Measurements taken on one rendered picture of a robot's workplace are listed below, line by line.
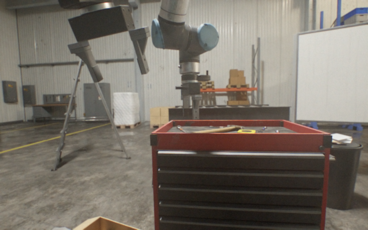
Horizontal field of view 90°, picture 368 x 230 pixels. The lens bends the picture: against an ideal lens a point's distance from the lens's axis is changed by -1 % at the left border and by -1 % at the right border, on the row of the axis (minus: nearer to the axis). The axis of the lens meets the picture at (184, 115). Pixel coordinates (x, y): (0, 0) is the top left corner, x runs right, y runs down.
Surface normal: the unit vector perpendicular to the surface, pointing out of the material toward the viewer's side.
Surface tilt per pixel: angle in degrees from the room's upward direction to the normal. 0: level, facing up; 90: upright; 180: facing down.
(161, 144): 90
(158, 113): 90
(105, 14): 114
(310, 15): 90
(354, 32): 90
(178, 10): 131
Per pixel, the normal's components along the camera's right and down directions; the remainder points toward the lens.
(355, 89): -0.53, 0.08
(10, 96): 0.99, 0.00
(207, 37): 0.48, 0.07
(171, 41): 0.29, 0.76
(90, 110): -0.14, 0.09
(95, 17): -0.11, 0.48
